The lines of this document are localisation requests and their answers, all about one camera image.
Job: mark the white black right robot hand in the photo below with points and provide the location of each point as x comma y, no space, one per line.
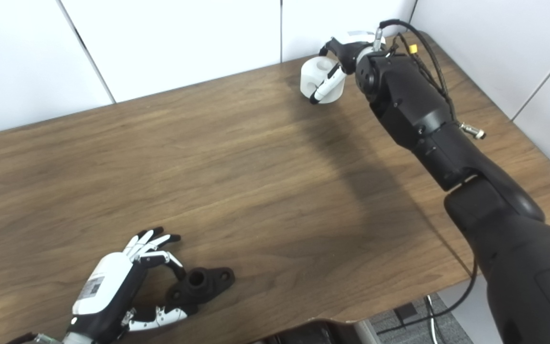
349,48

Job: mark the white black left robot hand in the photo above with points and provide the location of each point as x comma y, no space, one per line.
103,282

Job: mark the round white piece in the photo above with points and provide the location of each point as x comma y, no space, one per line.
311,79

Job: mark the black flanged holder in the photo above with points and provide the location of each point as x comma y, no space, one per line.
203,284

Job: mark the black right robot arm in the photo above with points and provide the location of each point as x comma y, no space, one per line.
413,105

